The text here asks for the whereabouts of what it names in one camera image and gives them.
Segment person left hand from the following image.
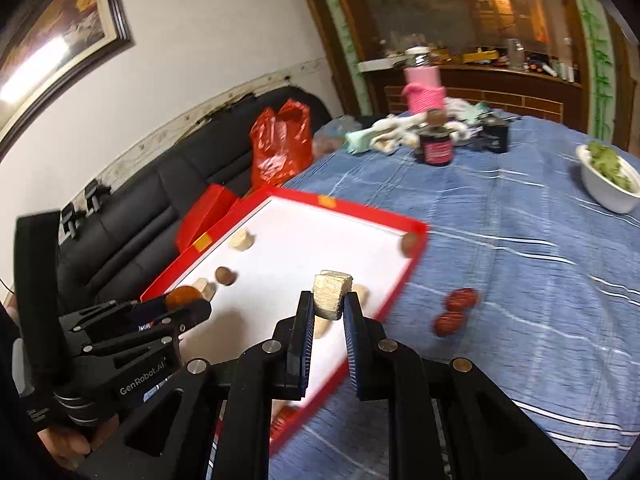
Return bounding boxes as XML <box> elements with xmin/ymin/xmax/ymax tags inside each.
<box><xmin>4</xmin><ymin>294</ymin><xmax>122</xmax><ymax>472</ymax></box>

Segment pink thermos bottle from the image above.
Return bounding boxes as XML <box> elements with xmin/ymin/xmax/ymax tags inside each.
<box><xmin>401</xmin><ymin>47</ymin><xmax>446</xmax><ymax>115</ymax></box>

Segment white yam piece small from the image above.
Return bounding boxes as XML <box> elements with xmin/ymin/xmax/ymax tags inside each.
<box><xmin>192</xmin><ymin>278</ymin><xmax>216</xmax><ymax>301</ymax></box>

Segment red jujube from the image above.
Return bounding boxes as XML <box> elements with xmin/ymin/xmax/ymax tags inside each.
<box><xmin>270</xmin><ymin>401</ymin><xmax>298</xmax><ymax>439</ymax></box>
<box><xmin>433</xmin><ymin>311</ymin><xmax>466</xmax><ymax>337</ymax></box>
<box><xmin>445</xmin><ymin>288</ymin><xmax>480</xmax><ymax>312</ymax></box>

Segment white bowl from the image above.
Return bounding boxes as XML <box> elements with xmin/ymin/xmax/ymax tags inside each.
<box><xmin>575</xmin><ymin>144</ymin><xmax>639</xmax><ymax>214</ymax></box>

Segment brown longan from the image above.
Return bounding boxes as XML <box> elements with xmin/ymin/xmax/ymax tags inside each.
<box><xmin>399</xmin><ymin>232</ymin><xmax>420</xmax><ymax>258</ymax></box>
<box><xmin>215</xmin><ymin>266</ymin><xmax>236</xmax><ymax>286</ymax></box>

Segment orange mandarin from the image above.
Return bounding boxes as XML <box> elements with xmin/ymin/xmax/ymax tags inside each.
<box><xmin>164</xmin><ymin>286</ymin><xmax>203</xmax><ymax>311</ymax></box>

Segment dark jar with pink label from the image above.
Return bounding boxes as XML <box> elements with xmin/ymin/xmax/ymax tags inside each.
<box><xmin>414</xmin><ymin>108</ymin><xmax>454</xmax><ymax>167</ymax></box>

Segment blue plaid tablecloth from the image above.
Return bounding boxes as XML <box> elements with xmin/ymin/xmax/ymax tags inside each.
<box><xmin>292</xmin><ymin>117</ymin><xmax>639</xmax><ymax>479</ymax></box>

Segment clear plastic bag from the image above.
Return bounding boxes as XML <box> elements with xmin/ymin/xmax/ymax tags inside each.
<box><xmin>312</xmin><ymin>115</ymin><xmax>362</xmax><ymax>160</ymax></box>

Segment red gift box tray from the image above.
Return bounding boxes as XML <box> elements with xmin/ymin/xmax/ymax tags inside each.
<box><xmin>139</xmin><ymin>185</ymin><xmax>431</xmax><ymax>456</ymax></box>

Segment black small box device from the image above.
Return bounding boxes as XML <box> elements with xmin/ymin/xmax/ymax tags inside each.
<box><xmin>472</xmin><ymin>116</ymin><xmax>510</xmax><ymax>154</ymax></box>

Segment green leaves in bowl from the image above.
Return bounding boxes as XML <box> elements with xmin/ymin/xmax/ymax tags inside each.
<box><xmin>587</xmin><ymin>141</ymin><xmax>634</xmax><ymax>192</ymax></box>

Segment framed painting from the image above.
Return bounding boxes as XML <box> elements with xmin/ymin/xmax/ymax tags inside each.
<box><xmin>1</xmin><ymin>0</ymin><xmax>131</xmax><ymax>155</ymax></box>

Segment white green cloth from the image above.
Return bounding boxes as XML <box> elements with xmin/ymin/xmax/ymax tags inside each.
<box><xmin>344</xmin><ymin>98</ymin><xmax>491</xmax><ymax>155</ymax></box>

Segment black leather sofa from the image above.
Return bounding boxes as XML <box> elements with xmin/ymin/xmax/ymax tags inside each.
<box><xmin>58</xmin><ymin>86</ymin><xmax>331</xmax><ymax>314</ymax></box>

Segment red plastic bag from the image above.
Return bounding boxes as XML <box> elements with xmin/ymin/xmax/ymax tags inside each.
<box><xmin>250</xmin><ymin>99</ymin><xmax>314</xmax><ymax>191</ymax></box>

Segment glass pitcher on cabinet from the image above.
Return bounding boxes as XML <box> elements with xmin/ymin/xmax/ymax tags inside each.
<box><xmin>506</xmin><ymin>38</ymin><xmax>526</xmax><ymax>72</ymax></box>

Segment red box lid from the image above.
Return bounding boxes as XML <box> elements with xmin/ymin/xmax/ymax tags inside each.
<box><xmin>176</xmin><ymin>184</ymin><xmax>240</xmax><ymax>254</ymax></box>

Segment wooden sideboard cabinet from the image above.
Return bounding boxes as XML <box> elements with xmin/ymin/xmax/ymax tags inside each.
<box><xmin>364</xmin><ymin>65</ymin><xmax>589</xmax><ymax>132</ymax></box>

